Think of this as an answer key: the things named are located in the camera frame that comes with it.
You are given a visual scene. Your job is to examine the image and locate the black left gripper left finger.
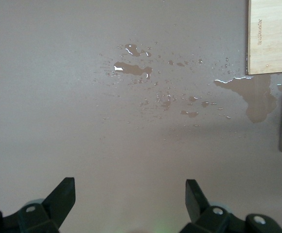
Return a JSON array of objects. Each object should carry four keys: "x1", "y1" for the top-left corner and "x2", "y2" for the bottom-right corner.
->
[{"x1": 0, "y1": 177, "x2": 76, "y2": 233}]

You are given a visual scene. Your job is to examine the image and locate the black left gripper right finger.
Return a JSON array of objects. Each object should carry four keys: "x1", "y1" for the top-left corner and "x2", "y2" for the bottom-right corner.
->
[{"x1": 182, "y1": 179, "x2": 282, "y2": 233}]

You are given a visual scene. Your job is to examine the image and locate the wooden cutting board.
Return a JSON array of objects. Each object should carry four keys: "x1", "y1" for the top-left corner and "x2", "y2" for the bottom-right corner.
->
[{"x1": 247, "y1": 0, "x2": 282, "y2": 75}]

